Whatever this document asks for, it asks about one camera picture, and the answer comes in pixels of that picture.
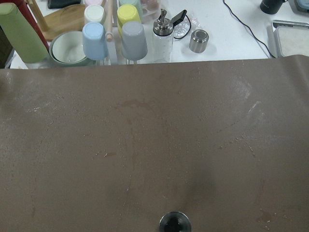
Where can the steel jigger cup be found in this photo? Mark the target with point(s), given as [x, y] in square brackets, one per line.
[175, 221]

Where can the brown table mat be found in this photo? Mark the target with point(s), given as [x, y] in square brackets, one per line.
[115, 148]

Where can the grey plastic cup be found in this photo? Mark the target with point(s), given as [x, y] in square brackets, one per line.
[134, 44]

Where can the glass oil dispenser bottle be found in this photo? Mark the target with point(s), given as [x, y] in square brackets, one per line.
[162, 38]

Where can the small steel cup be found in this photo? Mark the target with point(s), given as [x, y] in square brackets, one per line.
[199, 40]

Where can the light blue plastic cup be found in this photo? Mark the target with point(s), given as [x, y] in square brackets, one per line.
[94, 41]

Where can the yellow plastic cup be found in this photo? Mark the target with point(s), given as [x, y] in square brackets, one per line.
[125, 13]

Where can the green and white bowl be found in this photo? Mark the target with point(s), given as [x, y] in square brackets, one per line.
[66, 50]

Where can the mint green plastic cup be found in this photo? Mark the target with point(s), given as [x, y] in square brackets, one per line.
[135, 3]

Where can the white plastic cup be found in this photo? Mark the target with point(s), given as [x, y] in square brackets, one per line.
[94, 13]

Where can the wooden cup tree stand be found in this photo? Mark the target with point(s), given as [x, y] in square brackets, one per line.
[70, 18]

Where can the pink plastic cup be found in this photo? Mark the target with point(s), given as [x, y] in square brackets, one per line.
[92, 2]

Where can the light green cylinder bottle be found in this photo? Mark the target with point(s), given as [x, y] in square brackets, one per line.
[21, 35]

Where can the white tray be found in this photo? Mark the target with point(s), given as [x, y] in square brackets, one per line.
[288, 38]

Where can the black thermos bottle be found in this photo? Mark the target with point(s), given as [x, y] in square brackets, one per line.
[271, 6]

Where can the wooden cup rack handle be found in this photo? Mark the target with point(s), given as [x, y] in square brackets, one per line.
[109, 34]

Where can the black clip with cord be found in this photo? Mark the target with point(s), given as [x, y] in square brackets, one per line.
[181, 25]

